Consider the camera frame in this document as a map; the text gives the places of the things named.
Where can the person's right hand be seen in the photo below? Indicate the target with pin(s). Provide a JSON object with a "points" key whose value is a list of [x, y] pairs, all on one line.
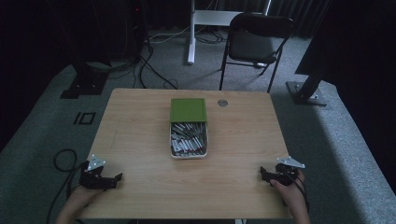
{"points": [[291, 193]]}

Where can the round grey table grommet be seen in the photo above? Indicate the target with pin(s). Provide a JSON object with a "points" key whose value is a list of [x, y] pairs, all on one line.
{"points": [[222, 103]]}

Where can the dark computer tower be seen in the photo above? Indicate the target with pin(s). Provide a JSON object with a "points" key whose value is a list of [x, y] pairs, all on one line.
{"points": [[135, 28]]}

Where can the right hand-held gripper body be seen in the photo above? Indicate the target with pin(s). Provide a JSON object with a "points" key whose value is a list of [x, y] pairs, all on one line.
{"points": [[285, 174]]}

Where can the white open box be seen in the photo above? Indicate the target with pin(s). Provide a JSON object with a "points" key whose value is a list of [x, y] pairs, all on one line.
{"points": [[188, 156]]}

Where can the black folding chair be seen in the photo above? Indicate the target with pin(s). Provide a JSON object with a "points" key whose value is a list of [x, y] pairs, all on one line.
{"points": [[255, 43]]}

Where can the white desk frame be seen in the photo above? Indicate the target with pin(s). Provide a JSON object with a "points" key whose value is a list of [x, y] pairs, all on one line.
{"points": [[211, 17]]}

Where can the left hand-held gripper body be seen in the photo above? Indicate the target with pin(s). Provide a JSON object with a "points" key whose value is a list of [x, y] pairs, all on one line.
{"points": [[92, 179]]}

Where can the green box lid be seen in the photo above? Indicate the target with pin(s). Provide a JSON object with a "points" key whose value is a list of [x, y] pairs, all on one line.
{"points": [[188, 110]]}

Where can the pile of grey white pens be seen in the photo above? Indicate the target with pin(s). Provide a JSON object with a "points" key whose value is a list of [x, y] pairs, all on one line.
{"points": [[188, 139]]}

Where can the black metal stand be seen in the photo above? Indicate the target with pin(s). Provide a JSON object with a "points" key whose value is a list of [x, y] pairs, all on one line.
{"points": [[306, 91], [85, 82]]}

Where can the person's left hand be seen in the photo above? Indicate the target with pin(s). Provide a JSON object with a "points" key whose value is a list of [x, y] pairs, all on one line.
{"points": [[83, 195]]}

